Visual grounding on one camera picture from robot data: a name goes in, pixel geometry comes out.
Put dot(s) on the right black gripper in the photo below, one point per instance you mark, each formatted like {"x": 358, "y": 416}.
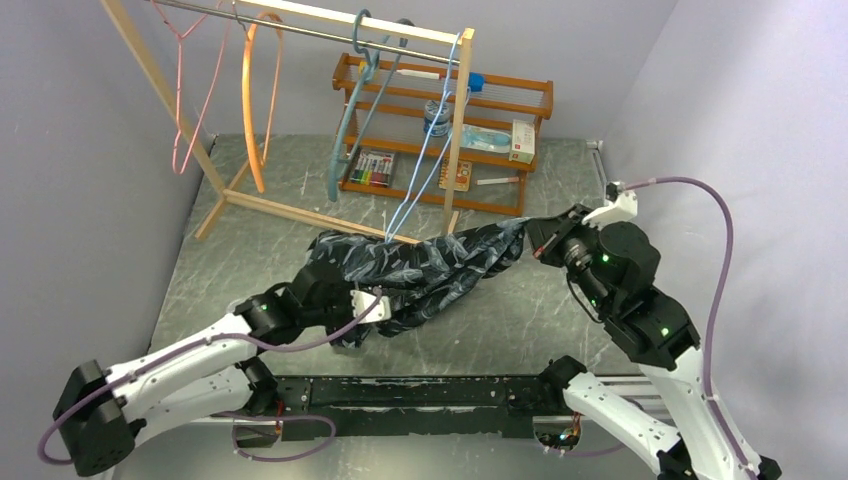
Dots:
{"x": 546, "y": 234}

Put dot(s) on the dark patterned shorts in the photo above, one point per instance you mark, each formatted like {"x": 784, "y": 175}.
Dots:
{"x": 422, "y": 279}

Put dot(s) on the light blue wire hanger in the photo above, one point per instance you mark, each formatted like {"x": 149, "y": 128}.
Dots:
{"x": 411, "y": 199}

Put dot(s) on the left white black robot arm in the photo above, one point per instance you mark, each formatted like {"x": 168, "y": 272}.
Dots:
{"x": 102, "y": 412}

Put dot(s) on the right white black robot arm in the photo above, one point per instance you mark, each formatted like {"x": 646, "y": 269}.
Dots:
{"x": 614, "y": 266}

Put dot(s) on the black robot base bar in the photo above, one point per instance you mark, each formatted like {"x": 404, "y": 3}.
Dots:
{"x": 512, "y": 406}

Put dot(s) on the teal plastic hanger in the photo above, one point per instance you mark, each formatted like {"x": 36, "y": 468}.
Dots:
{"x": 339, "y": 158}

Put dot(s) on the orange plastic hanger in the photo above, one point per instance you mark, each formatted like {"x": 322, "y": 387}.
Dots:
{"x": 248, "y": 106}

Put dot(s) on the pink white marker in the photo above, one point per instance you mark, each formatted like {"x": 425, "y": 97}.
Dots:
{"x": 497, "y": 181}

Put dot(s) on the white red box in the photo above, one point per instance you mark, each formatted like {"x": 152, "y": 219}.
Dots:
{"x": 522, "y": 146}

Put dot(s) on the orange small book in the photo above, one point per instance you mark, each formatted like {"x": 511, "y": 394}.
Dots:
{"x": 463, "y": 175}

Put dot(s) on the clear blue plastic pack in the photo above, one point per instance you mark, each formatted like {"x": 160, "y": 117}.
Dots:
{"x": 484, "y": 139}

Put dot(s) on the blue block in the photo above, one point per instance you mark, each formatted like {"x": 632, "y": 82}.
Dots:
{"x": 476, "y": 82}

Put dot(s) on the brown wooden shelf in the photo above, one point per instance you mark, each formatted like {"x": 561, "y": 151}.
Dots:
{"x": 396, "y": 122}

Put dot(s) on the marker set box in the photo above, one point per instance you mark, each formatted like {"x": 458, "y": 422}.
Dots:
{"x": 373, "y": 168}

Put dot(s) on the wooden clothes rack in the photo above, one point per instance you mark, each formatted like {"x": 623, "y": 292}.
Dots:
{"x": 460, "y": 56}

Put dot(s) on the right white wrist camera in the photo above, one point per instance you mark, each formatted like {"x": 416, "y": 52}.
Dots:
{"x": 620, "y": 205}

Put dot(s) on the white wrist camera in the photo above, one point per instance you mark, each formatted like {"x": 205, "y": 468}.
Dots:
{"x": 370, "y": 308}
{"x": 620, "y": 205}

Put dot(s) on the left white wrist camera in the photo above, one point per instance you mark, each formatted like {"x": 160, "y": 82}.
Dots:
{"x": 370, "y": 308}

